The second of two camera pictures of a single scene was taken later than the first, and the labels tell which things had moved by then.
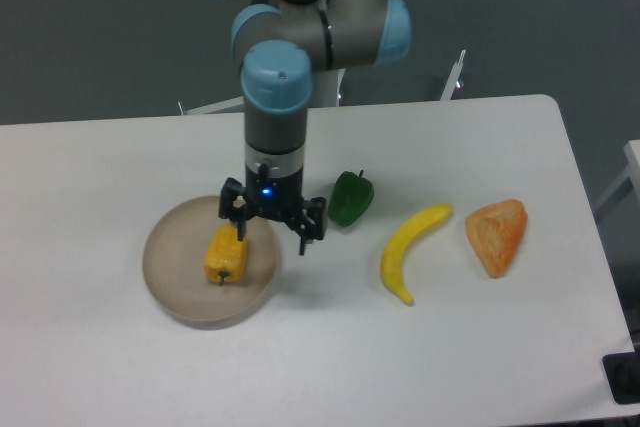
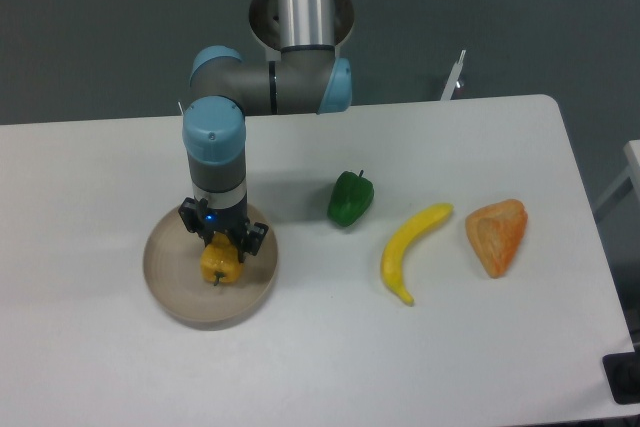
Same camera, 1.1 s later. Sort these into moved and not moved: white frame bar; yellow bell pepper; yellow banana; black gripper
Moved: black gripper
Not moved: white frame bar; yellow banana; yellow bell pepper
